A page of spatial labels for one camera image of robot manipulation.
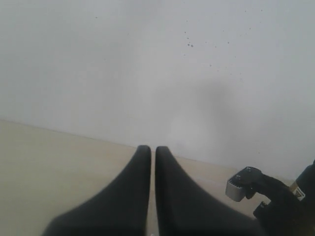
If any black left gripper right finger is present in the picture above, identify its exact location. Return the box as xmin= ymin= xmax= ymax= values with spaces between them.
xmin=155 ymin=146 xmax=265 ymax=236

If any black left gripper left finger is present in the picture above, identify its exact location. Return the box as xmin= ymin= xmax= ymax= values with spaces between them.
xmin=43 ymin=145 xmax=151 ymax=236

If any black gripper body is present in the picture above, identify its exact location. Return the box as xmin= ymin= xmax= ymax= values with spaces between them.
xmin=245 ymin=174 xmax=308 ymax=236

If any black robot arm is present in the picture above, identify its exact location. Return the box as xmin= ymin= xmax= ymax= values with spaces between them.
xmin=43 ymin=146 xmax=315 ymax=236

